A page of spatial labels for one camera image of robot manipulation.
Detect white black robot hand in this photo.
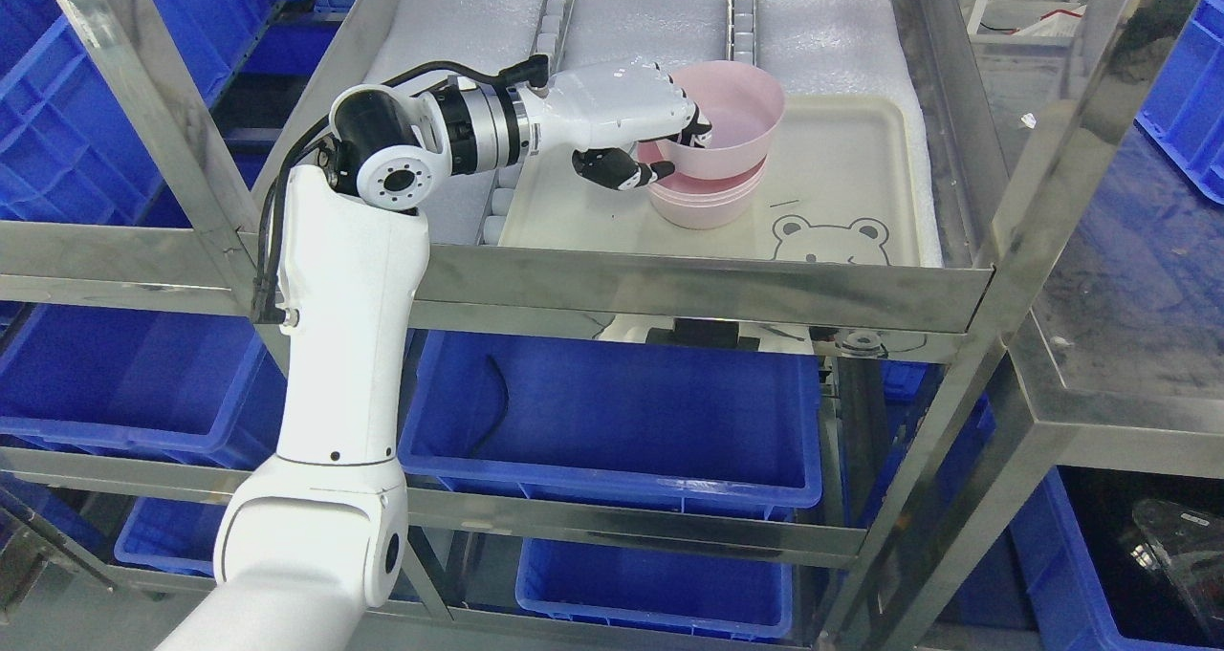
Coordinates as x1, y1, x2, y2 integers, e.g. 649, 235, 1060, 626
520, 58, 714, 192

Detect pink bowl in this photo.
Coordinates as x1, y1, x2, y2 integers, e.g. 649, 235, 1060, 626
636, 60, 785, 180

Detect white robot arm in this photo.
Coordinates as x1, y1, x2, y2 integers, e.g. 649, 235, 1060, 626
162, 54, 550, 650

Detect steel rack shelf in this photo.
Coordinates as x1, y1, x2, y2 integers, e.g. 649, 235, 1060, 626
2, 0, 1222, 650

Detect blue bin left middle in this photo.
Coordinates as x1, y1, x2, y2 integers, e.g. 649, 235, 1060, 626
1, 303, 286, 469

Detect stacked pink bowls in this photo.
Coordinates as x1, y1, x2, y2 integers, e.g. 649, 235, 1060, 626
647, 160, 767, 231

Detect cream bear tray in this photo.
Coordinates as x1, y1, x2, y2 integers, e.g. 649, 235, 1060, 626
499, 95, 942, 268

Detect blue bin under tray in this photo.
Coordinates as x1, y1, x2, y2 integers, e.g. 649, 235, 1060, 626
398, 332, 823, 521

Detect blue bin bottom centre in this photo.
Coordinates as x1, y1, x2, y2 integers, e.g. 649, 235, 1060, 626
514, 538, 793, 641

